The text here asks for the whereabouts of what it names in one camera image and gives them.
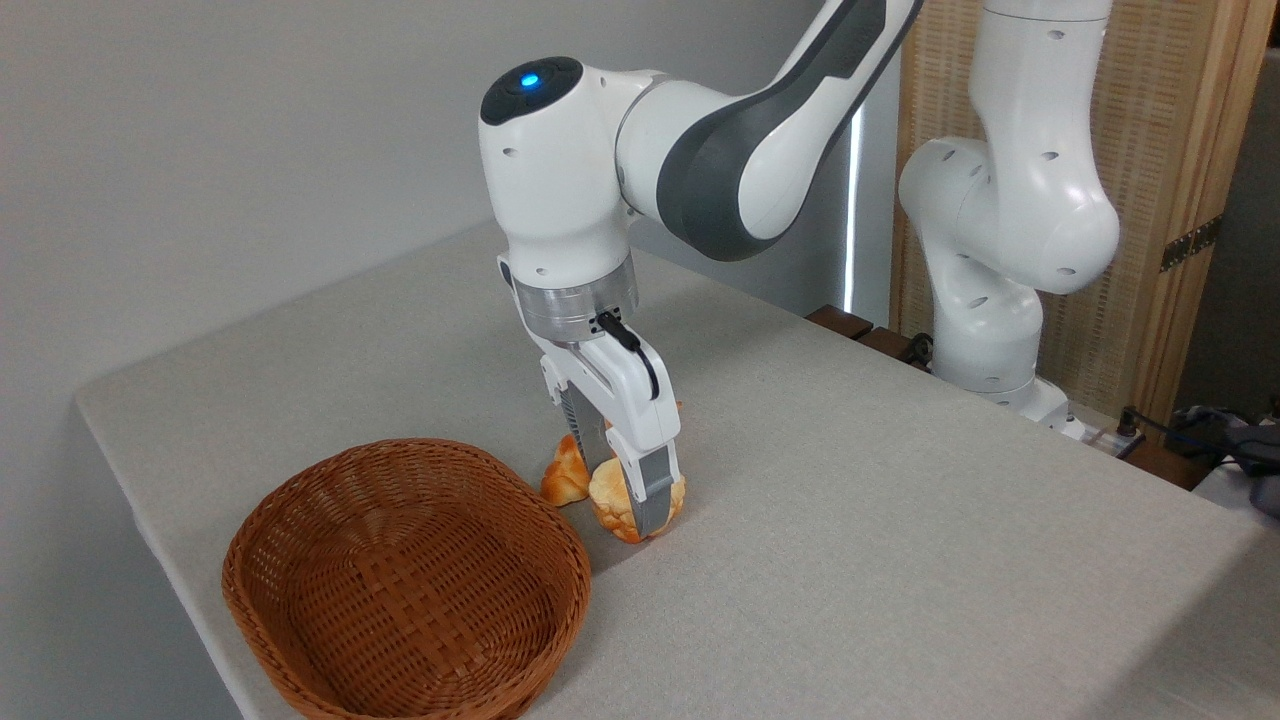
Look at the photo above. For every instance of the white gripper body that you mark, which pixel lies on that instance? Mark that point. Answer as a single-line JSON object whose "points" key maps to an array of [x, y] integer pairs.
{"points": [[625, 395]]}

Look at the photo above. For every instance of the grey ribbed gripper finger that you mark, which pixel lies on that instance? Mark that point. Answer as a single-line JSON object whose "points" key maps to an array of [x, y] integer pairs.
{"points": [[580, 430], [652, 490]]}

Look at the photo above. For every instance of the round knotted bread bun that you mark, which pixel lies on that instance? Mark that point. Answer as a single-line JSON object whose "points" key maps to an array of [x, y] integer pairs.
{"points": [[610, 500]]}

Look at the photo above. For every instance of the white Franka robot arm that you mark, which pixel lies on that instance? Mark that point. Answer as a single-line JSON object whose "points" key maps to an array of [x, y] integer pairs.
{"points": [[1000, 220]]}

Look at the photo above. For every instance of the long braided bread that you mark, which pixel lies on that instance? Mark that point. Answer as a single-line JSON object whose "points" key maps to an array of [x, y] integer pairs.
{"points": [[565, 480]]}

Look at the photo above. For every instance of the brown woven wicker basket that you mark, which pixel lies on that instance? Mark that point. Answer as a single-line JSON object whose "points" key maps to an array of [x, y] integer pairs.
{"points": [[400, 600]]}

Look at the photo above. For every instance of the grey tablecloth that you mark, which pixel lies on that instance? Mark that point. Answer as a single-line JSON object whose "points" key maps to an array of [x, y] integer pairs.
{"points": [[850, 520]]}

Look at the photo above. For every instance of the dark brown wooden block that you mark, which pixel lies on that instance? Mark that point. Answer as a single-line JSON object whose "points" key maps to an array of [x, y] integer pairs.
{"points": [[1170, 466], [885, 343], [840, 321]]}

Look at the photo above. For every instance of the black clamp knob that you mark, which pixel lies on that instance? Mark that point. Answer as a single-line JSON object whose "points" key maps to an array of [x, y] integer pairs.
{"points": [[920, 352]]}

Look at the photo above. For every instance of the white power strip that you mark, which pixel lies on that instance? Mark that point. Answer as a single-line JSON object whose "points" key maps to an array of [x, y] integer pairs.
{"points": [[1100, 437]]}

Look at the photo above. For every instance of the metal screen hinge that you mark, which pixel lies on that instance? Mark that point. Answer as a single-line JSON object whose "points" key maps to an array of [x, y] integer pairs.
{"points": [[1190, 243]]}

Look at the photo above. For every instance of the dark grey bag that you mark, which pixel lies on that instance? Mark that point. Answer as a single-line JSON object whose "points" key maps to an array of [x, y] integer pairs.
{"points": [[1240, 450]]}

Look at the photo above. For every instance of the wooden rattan folding screen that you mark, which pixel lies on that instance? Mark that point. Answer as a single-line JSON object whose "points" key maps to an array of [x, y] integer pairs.
{"points": [[1150, 100]]}

